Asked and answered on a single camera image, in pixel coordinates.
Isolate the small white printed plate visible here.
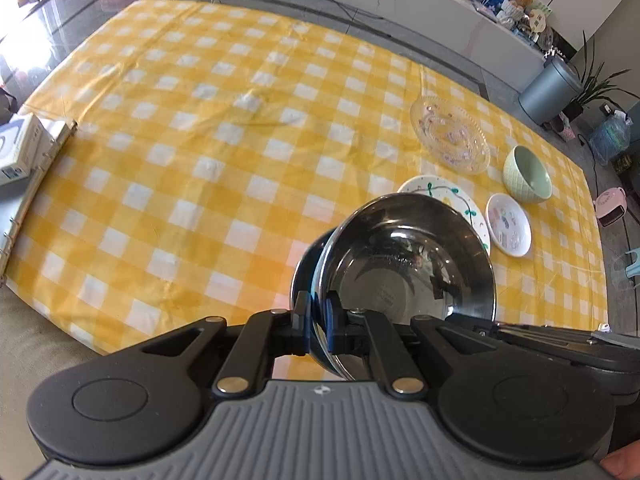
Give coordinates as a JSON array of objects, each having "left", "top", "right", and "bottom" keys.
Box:
[{"left": 486, "top": 193, "right": 532, "bottom": 258}]

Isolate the grey trash bin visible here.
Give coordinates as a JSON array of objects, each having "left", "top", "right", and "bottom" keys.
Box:
[{"left": 518, "top": 55, "right": 584, "bottom": 125}]

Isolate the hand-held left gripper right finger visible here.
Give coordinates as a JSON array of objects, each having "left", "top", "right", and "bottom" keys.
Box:
[{"left": 325, "top": 294, "right": 506, "bottom": 396}]

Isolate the clear glass plate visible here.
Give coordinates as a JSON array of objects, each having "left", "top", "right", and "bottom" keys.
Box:
[{"left": 410, "top": 95, "right": 492, "bottom": 176}]

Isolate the teddy bear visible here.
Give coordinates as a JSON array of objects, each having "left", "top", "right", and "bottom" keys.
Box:
[{"left": 500, "top": 0, "right": 534, "bottom": 26}]

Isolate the yellow checked tablecloth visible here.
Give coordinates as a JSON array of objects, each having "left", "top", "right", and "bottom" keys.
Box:
[{"left": 2, "top": 0, "right": 611, "bottom": 357}]

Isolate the pink heater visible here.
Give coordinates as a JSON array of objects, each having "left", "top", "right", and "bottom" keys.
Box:
[{"left": 594, "top": 186, "right": 629, "bottom": 229}]

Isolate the white plate with green garland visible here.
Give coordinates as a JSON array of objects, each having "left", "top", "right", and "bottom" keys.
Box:
[{"left": 397, "top": 175, "right": 492, "bottom": 256}]

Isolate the blue plastic bag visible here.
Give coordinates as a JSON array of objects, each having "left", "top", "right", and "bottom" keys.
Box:
[{"left": 590, "top": 110, "right": 634, "bottom": 167}]

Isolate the person's right hand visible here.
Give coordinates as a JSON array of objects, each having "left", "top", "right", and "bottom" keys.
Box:
[{"left": 602, "top": 441, "right": 640, "bottom": 480}]

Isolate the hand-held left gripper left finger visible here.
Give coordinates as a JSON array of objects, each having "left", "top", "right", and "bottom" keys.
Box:
[{"left": 142, "top": 290, "right": 313, "bottom": 397}]

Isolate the potted green plant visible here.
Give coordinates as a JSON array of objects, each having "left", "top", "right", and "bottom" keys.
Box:
[{"left": 564, "top": 30, "right": 627, "bottom": 117}]

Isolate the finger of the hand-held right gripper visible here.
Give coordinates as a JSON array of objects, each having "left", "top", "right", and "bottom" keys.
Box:
[{"left": 472, "top": 321, "right": 603, "bottom": 350}]

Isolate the steel bowl with blue outside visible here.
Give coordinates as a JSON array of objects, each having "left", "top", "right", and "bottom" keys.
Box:
[{"left": 290, "top": 192, "right": 497, "bottom": 381}]

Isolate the light green bowl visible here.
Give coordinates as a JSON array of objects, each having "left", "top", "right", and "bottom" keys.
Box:
[{"left": 502, "top": 145, "right": 553, "bottom": 205}]

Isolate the blue and white box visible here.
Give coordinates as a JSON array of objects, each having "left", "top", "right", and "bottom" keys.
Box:
[{"left": 0, "top": 112, "right": 56, "bottom": 189}]

